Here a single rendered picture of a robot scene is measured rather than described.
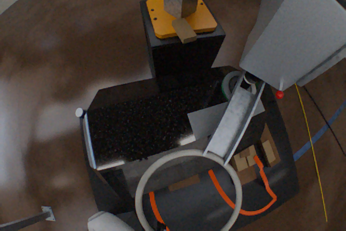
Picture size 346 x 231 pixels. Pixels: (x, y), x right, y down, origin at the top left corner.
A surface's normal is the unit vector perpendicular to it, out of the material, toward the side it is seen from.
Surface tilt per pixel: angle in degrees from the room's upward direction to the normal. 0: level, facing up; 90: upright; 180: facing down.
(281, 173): 0
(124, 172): 45
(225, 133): 16
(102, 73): 0
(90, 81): 0
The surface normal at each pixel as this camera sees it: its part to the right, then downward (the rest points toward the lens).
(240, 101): -0.11, -0.07
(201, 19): 0.03, -0.32
